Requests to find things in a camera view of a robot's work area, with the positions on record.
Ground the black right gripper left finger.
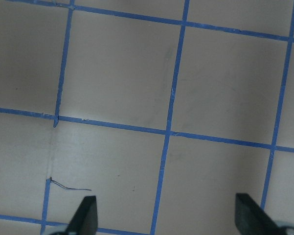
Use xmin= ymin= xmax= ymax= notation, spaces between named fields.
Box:
xmin=65 ymin=196 xmax=98 ymax=235

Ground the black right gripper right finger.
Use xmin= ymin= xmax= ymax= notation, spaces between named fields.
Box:
xmin=235 ymin=193 xmax=285 ymax=235

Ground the thin loose wire strand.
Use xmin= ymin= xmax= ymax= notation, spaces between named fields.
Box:
xmin=49 ymin=177 xmax=92 ymax=191

